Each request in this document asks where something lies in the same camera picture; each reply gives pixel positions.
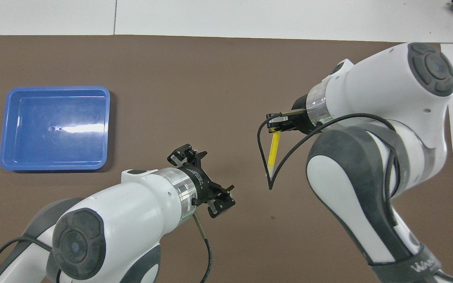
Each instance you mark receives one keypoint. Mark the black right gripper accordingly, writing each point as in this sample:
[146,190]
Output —
[301,118]

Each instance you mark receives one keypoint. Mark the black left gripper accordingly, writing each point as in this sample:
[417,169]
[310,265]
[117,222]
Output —
[203,184]

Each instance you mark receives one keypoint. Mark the yellow pen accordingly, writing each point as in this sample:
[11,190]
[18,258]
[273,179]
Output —
[273,151]

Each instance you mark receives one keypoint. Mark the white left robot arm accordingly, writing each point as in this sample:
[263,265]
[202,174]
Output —
[132,204]

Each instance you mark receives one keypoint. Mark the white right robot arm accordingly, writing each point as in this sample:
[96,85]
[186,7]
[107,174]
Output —
[383,86]

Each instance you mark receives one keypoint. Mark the blue plastic tray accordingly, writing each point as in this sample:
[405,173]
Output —
[53,129]

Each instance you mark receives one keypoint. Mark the brown table mat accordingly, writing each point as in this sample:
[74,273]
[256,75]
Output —
[195,70]

